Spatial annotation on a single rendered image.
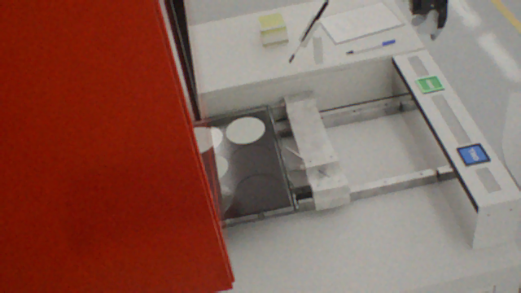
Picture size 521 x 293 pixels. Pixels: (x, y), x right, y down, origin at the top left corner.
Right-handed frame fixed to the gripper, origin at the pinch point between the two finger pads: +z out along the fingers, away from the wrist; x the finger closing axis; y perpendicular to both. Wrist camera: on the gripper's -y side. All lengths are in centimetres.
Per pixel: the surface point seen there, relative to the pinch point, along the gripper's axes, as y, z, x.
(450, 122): 1.1, 15.0, 13.9
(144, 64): 57, -50, 65
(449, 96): -2.1, 14.6, 5.5
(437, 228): 10.4, 28.6, 32.1
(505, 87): -80, 111, -102
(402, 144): 8.9, 28.6, 3.9
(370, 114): 13.7, 26.9, -8.1
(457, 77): -62, 111, -116
